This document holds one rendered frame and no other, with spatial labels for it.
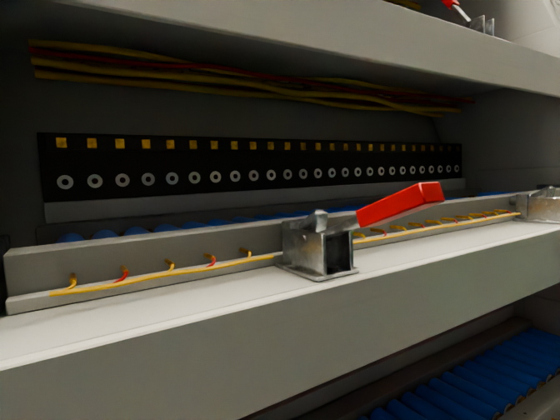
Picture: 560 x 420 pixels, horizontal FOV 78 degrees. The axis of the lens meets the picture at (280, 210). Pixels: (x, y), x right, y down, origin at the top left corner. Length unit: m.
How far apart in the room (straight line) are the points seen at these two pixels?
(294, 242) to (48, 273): 0.11
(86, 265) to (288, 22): 0.18
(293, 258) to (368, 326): 0.05
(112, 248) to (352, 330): 0.12
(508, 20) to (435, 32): 0.30
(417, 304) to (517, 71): 0.32
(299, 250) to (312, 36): 0.15
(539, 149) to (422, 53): 0.31
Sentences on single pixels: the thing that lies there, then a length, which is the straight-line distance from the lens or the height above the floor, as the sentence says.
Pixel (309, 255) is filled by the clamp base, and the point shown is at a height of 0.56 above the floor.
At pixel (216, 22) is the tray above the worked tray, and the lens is 0.23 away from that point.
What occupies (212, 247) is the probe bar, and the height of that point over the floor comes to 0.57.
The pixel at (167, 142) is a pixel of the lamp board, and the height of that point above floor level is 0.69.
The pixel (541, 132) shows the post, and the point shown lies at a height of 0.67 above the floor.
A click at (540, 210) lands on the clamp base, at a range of 0.40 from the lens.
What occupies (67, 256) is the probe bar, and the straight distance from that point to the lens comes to 0.18.
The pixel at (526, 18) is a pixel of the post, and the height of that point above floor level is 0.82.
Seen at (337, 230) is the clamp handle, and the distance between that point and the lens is 0.17.
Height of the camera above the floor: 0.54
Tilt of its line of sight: 13 degrees up
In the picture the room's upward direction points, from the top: 14 degrees counter-clockwise
